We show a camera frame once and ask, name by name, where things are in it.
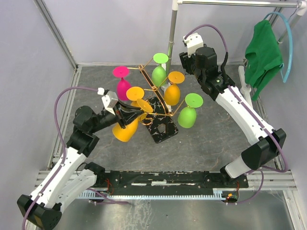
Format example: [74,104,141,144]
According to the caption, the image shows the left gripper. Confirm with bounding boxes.
[89,99,144,133]

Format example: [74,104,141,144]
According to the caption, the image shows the orange wine glass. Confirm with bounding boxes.
[164,71,185,106]
[126,86,144,108]
[112,99,153,142]

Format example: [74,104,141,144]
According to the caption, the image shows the orange wine glass front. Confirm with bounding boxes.
[112,99,153,142]

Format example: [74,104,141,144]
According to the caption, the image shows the green wine glass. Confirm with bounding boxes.
[177,93,203,128]
[152,53,168,88]

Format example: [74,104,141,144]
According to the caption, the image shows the pink plastic cup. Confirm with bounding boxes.
[112,66,131,101]

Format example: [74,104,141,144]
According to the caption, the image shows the green wine glass front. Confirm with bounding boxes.
[177,93,203,128]

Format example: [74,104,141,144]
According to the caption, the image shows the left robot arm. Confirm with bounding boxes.
[17,102,144,230]

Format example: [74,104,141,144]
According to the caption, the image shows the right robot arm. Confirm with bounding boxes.
[179,46,286,187]

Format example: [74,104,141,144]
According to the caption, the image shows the gold wine glass rack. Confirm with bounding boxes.
[139,58,183,144]

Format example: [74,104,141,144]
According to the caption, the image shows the green cloth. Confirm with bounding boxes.
[245,20,283,101]

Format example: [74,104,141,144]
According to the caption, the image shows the blue clothes hanger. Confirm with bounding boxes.
[264,11,294,83]

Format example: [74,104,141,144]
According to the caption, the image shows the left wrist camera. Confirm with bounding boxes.
[97,88,118,115]

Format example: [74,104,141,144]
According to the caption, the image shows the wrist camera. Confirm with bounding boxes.
[183,33,204,57]
[97,88,118,115]

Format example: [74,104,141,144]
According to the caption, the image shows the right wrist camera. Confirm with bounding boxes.
[183,33,204,57]

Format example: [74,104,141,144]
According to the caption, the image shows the silver clothes rail stand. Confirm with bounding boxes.
[165,0,307,101]

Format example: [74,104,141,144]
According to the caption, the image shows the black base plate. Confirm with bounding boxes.
[94,171,248,196]

